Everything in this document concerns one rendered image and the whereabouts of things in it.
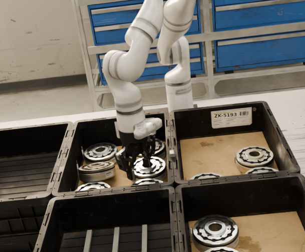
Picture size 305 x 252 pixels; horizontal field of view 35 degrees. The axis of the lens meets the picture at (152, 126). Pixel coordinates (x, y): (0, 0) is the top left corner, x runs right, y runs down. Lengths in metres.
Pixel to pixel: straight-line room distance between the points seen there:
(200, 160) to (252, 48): 2.00
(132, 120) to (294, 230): 0.47
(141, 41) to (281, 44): 2.26
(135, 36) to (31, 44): 3.12
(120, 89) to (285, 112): 0.90
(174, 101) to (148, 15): 0.55
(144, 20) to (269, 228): 0.58
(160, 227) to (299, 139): 0.75
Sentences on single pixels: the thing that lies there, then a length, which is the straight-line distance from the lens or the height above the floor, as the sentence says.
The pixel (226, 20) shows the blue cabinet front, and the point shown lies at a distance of 3.24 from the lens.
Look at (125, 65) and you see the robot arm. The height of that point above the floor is 1.19.
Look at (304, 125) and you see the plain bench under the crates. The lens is 1.85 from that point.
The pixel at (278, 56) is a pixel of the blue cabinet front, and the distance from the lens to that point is 3.39.
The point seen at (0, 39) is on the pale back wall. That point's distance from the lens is 4.32.
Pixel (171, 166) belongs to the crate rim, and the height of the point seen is 0.93.
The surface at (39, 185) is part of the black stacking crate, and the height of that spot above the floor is 0.83.
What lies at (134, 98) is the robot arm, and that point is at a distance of 1.19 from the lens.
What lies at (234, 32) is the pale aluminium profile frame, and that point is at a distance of 3.23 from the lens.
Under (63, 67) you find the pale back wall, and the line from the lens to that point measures 4.28.
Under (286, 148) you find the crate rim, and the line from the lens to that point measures 1.26.
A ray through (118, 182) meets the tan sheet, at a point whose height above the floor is 0.83.
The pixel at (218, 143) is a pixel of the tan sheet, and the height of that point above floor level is 0.83.
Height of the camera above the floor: 1.58
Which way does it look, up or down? 28 degrees down
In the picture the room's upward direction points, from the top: 8 degrees counter-clockwise
